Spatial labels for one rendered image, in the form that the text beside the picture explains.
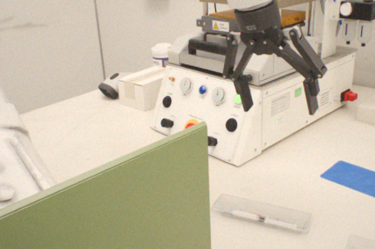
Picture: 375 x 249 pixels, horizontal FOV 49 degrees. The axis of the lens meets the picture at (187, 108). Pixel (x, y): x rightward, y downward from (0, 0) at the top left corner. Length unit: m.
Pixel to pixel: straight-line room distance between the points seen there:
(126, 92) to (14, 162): 0.96
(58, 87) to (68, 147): 1.37
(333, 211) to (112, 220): 0.58
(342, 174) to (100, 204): 0.73
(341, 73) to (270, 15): 0.62
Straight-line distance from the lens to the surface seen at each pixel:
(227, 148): 1.01
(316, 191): 0.93
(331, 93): 1.27
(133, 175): 0.36
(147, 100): 1.34
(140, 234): 0.40
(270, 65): 1.00
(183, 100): 1.12
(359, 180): 0.99
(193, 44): 1.10
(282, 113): 1.07
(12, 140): 0.45
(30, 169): 0.44
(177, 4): 2.05
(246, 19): 0.72
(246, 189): 0.92
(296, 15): 1.17
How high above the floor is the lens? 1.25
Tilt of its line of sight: 22 degrees down
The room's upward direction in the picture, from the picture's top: 3 degrees counter-clockwise
